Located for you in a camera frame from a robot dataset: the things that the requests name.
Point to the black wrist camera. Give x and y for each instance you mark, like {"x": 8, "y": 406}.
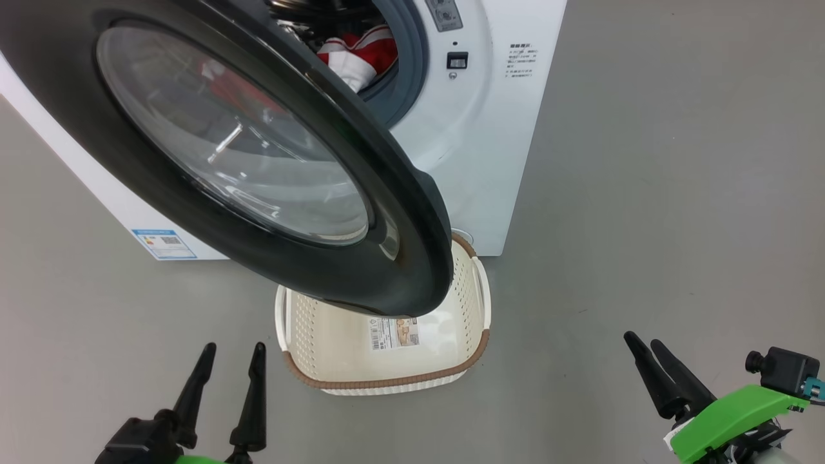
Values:
{"x": 786, "y": 370}
{"x": 135, "y": 444}

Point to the teal right camera connector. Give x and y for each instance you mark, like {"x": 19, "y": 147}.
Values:
{"x": 814, "y": 388}

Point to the blue energy label sticker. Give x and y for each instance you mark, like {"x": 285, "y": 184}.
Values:
{"x": 164, "y": 245}

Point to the red and white garment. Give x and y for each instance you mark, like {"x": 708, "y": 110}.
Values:
{"x": 361, "y": 55}

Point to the black round glass washer door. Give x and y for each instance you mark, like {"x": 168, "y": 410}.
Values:
{"x": 64, "y": 96}

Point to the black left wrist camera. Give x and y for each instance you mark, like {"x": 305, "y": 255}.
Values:
{"x": 135, "y": 444}

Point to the white front-load washing machine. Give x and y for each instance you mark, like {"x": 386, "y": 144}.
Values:
{"x": 477, "y": 161}

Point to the paper basket label sticker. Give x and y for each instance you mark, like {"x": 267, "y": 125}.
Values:
{"x": 393, "y": 334}

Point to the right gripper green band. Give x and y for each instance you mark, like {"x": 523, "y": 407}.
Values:
{"x": 722, "y": 425}

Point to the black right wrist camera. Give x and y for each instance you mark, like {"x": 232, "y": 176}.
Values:
{"x": 786, "y": 370}

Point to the cream laundry basket brown rim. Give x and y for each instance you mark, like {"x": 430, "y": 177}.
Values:
{"x": 348, "y": 361}

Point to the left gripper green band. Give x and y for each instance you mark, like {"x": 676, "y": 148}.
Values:
{"x": 206, "y": 461}

